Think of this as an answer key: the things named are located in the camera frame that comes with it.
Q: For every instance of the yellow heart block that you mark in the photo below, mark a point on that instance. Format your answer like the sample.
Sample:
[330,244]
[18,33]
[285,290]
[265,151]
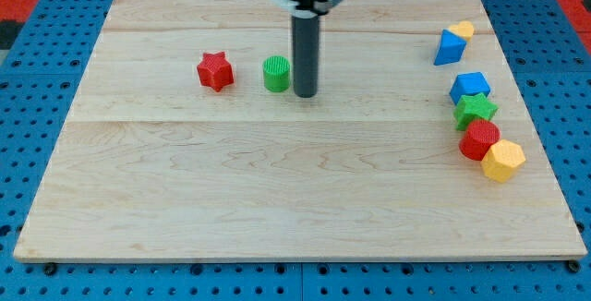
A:
[463,29]

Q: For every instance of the blue triangle block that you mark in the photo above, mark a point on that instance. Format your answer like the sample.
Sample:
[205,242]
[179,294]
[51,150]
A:
[450,50]

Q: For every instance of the red star block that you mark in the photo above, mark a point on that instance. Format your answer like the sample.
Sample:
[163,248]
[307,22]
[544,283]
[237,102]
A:
[215,71]

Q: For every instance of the light wooden board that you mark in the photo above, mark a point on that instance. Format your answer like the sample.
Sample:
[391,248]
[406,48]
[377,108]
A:
[153,167]

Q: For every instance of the green cylinder block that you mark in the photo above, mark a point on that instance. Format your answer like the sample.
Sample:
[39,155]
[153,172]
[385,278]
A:
[276,73]

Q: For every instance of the blue cube block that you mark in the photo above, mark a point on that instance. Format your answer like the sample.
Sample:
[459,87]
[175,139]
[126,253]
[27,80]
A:
[469,84]

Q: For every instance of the red cylinder block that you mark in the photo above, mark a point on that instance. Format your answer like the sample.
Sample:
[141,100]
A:
[479,136]

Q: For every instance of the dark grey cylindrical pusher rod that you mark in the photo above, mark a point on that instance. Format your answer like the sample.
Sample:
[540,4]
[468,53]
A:
[305,55]

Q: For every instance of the green star block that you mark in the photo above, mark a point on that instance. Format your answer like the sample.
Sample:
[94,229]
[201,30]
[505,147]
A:
[473,107]

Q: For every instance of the yellow hexagon block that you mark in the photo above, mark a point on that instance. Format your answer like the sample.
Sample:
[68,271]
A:
[503,160]

